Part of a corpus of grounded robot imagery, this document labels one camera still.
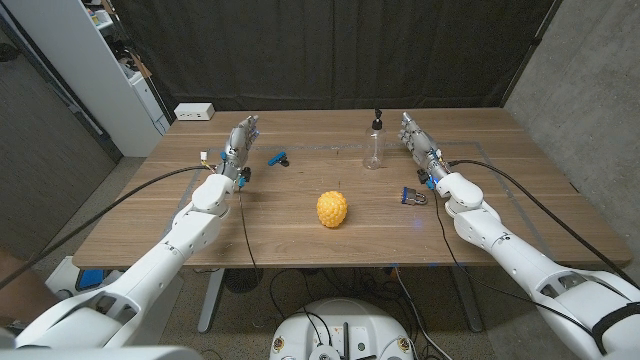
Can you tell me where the blue metal clamp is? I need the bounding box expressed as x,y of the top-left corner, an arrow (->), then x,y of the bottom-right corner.
400,186 -> 429,207

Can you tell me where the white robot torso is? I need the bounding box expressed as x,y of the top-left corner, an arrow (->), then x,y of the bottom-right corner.
0,344 -> 204,360

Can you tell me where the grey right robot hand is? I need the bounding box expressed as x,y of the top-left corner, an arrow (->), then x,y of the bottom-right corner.
398,111 -> 451,184

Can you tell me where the white cabinet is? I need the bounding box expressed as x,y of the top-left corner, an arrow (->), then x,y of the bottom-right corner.
2,0 -> 171,158

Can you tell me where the clear pump dispenser bottle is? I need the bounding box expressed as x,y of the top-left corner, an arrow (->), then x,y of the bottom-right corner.
363,108 -> 387,171

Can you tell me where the black round fan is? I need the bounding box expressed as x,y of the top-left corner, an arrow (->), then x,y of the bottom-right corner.
223,268 -> 265,295

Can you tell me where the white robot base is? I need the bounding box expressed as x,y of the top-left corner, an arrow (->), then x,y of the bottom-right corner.
269,298 -> 415,360

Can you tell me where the grey table leg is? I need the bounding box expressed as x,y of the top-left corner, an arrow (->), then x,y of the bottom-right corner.
197,268 -> 226,335
449,265 -> 485,334

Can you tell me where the thick black cable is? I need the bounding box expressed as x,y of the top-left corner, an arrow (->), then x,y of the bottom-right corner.
0,164 -> 214,291
447,158 -> 640,291

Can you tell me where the blue black floor device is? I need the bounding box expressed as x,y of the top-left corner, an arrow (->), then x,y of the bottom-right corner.
77,269 -> 106,290

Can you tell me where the yellow bumpy toy orange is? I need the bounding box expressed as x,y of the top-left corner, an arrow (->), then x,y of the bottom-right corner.
316,190 -> 349,229

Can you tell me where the white power strip box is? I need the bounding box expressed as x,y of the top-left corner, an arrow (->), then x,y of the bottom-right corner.
173,102 -> 216,122

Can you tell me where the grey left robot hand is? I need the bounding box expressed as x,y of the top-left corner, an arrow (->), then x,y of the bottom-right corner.
221,114 -> 261,180

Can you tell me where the thin black cable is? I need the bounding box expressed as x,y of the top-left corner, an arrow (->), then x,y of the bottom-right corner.
237,187 -> 259,281
432,189 -> 601,341

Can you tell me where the person's leg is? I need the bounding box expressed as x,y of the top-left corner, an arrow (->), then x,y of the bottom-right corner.
0,247 -> 61,329

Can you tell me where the black curtain frame pole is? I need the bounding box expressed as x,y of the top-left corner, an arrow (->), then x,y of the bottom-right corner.
498,0 -> 571,107

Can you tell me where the grey floor cable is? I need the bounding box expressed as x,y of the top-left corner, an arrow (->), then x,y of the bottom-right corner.
393,267 -> 441,360

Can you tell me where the black fabric curtain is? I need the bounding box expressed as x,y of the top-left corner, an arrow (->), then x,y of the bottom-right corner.
110,0 -> 556,112

